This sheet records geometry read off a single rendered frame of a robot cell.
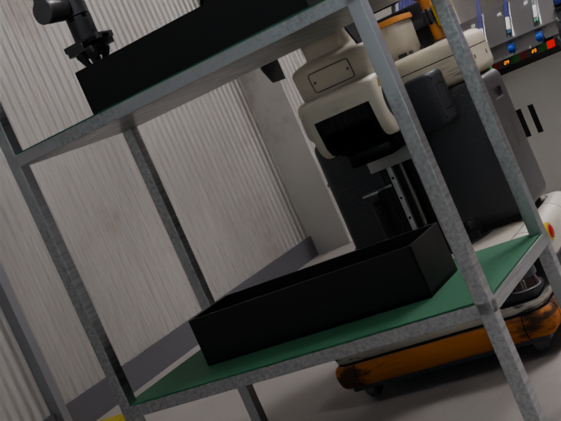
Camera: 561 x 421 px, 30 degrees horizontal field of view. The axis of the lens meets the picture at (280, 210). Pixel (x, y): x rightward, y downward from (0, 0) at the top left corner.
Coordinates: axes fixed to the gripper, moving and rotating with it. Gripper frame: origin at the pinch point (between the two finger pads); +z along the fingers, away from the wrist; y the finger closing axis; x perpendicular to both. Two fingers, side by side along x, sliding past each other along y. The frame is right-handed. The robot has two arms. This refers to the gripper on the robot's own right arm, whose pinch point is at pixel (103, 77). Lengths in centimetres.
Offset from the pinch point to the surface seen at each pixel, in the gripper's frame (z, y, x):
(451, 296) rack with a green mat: 68, 63, -12
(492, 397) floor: 103, 46, 28
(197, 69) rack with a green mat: 9.9, 36.7, -22.6
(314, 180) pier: 59, -135, 340
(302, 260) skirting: 97, -151, 320
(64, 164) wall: 3, -154, 164
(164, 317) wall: 83, -153, 185
